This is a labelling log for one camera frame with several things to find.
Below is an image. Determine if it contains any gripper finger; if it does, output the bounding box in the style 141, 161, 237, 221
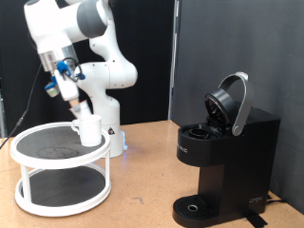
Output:
68, 98, 84, 117

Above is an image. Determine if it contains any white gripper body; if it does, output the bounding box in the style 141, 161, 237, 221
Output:
53, 67, 81, 103

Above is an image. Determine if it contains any black Keurig coffee machine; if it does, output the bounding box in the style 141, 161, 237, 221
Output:
172, 71, 281, 228

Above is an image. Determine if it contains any white ceramic mug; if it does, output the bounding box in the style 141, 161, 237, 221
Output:
70, 114, 104, 148

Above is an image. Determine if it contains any black curtain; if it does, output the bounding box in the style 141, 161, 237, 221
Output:
0, 0, 176, 138

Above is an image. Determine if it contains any white two-tier turntable stand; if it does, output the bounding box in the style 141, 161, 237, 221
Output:
9, 121, 113, 219

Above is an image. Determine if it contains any vertical metal pole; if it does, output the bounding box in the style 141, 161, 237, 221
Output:
168, 0, 181, 122

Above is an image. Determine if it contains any black tape strip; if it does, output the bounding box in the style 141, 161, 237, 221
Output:
245, 213, 269, 228

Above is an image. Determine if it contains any blue-mounted wrist camera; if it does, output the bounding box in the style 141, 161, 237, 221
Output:
44, 75, 62, 99

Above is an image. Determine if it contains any blue cable clip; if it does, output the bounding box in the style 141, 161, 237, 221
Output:
56, 60, 73, 78

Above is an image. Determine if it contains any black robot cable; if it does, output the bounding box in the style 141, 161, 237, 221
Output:
0, 61, 44, 150

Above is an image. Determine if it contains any black Keurig power cord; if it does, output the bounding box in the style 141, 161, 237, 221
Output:
265, 194, 288, 205

